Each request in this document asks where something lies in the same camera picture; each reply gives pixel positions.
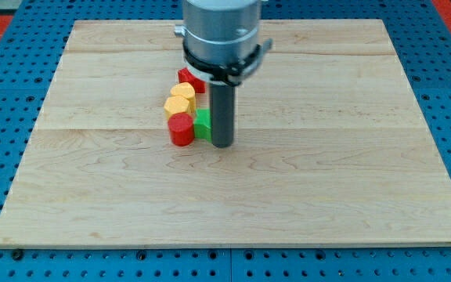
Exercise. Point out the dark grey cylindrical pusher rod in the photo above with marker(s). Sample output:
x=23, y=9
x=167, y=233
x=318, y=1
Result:
x=222, y=113

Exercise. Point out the black clamp ring mount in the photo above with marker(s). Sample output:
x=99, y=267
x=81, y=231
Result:
x=232, y=74

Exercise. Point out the green star block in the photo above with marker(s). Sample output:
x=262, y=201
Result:
x=202, y=124

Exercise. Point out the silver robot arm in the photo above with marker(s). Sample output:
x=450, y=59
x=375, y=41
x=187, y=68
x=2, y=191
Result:
x=221, y=47

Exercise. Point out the red star block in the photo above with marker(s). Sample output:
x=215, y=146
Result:
x=185, y=76

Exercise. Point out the yellow heart block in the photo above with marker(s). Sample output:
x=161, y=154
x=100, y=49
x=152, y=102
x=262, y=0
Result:
x=187, y=91

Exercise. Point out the yellow hexagon block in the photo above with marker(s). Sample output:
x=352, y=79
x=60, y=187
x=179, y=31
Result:
x=176, y=105

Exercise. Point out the red cylinder block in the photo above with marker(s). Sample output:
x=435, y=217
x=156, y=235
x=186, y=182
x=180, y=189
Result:
x=181, y=129

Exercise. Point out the light wooden board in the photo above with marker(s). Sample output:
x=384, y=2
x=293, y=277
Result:
x=331, y=149

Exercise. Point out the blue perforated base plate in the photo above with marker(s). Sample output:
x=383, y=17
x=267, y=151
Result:
x=30, y=48

